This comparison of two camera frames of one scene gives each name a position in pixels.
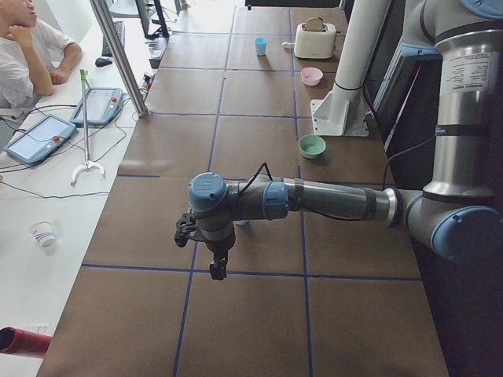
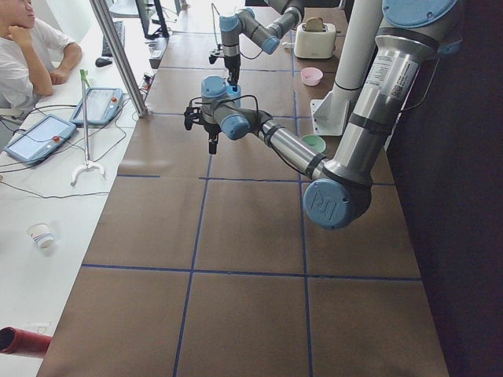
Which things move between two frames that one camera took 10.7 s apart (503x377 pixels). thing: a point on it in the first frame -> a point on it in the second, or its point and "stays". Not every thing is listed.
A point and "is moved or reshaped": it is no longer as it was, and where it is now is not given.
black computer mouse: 102,62 stays
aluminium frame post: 101,11 stays
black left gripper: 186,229 -> 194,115
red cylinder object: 16,341 stays
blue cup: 261,42 is moved or reshaped
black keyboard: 119,27 stays
